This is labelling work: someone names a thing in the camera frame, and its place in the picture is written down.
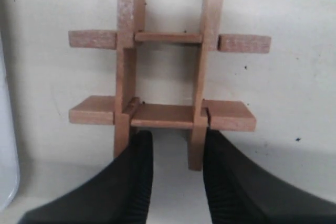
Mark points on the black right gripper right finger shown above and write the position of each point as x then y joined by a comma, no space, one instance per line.
240,191

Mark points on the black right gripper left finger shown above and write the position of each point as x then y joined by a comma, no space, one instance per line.
120,193

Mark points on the wooden slat vertical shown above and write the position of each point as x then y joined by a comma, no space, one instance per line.
209,29
130,20

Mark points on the wooden slat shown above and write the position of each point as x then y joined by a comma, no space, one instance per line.
220,115

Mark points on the wooden slat horizontal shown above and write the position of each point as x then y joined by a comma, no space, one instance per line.
108,39

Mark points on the white plastic tray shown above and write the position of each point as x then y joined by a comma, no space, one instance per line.
10,172

